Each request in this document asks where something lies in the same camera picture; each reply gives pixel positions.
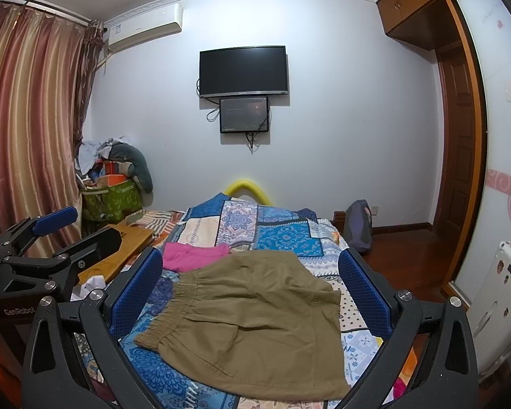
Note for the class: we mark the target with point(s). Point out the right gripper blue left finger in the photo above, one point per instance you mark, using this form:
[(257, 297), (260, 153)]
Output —
[(53, 373)]

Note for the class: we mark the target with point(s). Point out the striped pink curtain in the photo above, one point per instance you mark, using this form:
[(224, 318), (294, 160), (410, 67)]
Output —
[(47, 69)]

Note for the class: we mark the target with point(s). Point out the white air conditioner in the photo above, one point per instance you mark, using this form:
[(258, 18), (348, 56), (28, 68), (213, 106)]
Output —
[(148, 26)]

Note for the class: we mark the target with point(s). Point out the small black wall monitor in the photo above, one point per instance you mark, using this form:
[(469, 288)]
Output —
[(244, 114)]

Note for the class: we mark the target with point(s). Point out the black wall television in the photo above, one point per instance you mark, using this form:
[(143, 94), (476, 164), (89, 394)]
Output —
[(243, 71)]

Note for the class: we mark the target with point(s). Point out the crumpled white paper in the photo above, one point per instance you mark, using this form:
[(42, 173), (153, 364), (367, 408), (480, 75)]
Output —
[(81, 291)]

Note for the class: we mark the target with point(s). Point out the folded pink pants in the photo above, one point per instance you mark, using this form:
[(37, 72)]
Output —
[(181, 258)]

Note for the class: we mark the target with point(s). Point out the blue patchwork bedspread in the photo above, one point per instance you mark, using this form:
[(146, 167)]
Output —
[(241, 225)]

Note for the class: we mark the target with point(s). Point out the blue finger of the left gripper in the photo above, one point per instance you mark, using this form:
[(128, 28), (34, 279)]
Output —
[(96, 244), (55, 220)]

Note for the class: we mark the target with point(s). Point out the yellow curved foam tube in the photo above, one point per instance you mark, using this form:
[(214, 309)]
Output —
[(251, 188)]

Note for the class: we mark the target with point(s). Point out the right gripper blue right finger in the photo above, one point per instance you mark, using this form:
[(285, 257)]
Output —
[(445, 376)]

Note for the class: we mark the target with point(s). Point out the wooden overhead cabinet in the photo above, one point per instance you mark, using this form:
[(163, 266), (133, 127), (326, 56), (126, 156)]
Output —
[(427, 24)]

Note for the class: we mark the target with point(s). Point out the grey plush pillow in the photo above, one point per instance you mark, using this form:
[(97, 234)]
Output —
[(132, 163)]

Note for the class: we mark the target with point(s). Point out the khaki elastic-waist shorts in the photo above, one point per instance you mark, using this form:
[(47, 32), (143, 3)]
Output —
[(257, 324)]

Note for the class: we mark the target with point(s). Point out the green patterned storage bag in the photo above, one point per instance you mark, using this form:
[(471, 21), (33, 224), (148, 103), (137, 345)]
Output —
[(111, 204)]

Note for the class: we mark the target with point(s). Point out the brown wooden door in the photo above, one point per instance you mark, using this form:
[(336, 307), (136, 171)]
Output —
[(459, 186)]

